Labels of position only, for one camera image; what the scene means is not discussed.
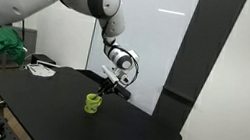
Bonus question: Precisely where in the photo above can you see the green cloth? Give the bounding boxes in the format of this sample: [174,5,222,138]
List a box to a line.
[0,27,26,65]

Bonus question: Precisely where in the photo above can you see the white paper sheets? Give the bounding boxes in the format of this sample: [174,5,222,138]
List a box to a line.
[27,64,56,77]

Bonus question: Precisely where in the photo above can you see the whiteboard panel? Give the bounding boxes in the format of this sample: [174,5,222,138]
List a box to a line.
[80,0,202,121]

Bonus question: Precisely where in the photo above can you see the black box behind table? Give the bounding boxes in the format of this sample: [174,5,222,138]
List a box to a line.
[31,54,56,64]

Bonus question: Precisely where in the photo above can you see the dark grey pillar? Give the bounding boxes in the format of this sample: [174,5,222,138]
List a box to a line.
[153,0,246,133]

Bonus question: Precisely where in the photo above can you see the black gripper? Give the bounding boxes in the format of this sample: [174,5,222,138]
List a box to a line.
[92,78,117,101]

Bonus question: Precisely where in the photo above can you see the yellow-green mug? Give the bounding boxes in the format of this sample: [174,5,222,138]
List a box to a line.
[84,93,102,114]

